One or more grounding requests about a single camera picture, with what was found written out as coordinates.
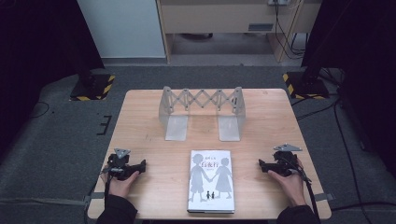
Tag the white hardcover book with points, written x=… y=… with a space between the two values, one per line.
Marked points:
x=211 y=182

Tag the person's left hand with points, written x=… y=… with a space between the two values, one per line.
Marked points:
x=120 y=187

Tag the black yellow striped stand base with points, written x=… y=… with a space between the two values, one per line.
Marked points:
x=93 y=87
x=306 y=87

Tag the person's right hand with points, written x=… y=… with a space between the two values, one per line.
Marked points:
x=292 y=188

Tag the black curtain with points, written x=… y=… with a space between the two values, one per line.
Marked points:
x=37 y=46
x=358 y=62

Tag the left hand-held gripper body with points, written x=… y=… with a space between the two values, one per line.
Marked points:
x=120 y=166

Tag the grey expandable metal book rack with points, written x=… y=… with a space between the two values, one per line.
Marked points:
x=201 y=107

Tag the white power strip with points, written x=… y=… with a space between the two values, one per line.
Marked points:
x=277 y=2

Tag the white panel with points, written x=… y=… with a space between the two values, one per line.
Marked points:
x=121 y=28

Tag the beige wooden cabinet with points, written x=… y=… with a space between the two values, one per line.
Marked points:
x=218 y=17

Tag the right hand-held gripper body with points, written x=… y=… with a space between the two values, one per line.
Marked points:
x=285 y=163

